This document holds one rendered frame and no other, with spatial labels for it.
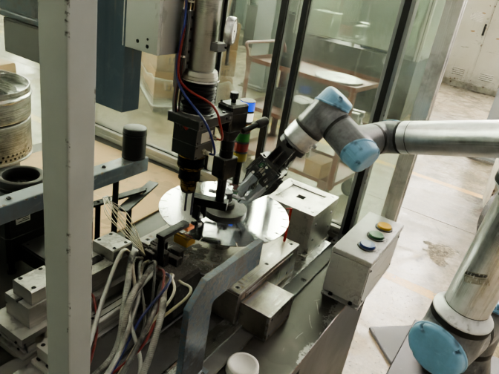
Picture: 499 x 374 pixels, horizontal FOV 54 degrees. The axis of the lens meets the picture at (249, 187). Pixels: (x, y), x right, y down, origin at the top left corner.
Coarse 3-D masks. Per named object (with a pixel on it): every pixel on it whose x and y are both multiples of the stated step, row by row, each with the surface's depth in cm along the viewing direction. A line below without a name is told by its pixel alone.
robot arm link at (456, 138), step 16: (384, 128) 111; (400, 128) 109; (416, 128) 107; (432, 128) 104; (448, 128) 101; (464, 128) 99; (480, 128) 96; (496, 128) 94; (400, 144) 109; (416, 144) 107; (432, 144) 104; (448, 144) 101; (464, 144) 99; (480, 144) 96; (496, 144) 94
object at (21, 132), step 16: (0, 80) 149; (16, 80) 151; (0, 96) 130; (16, 96) 135; (0, 112) 132; (16, 112) 136; (0, 128) 134; (16, 128) 138; (0, 144) 136; (16, 144) 140; (0, 160) 137; (16, 160) 142
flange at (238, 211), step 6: (228, 204) 123; (234, 204) 124; (240, 204) 127; (210, 210) 122; (216, 210) 122; (228, 210) 123; (234, 210) 123; (240, 210) 124; (246, 210) 125; (210, 216) 121; (216, 216) 120; (222, 216) 120; (228, 216) 121; (234, 216) 121; (240, 216) 122
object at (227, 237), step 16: (176, 192) 130; (208, 192) 133; (160, 208) 121; (176, 208) 122; (256, 208) 129; (272, 208) 130; (192, 224) 116; (208, 224) 118; (224, 224) 119; (240, 224) 120; (256, 224) 121; (272, 224) 122; (208, 240) 111; (224, 240) 112; (240, 240) 113; (272, 240) 116
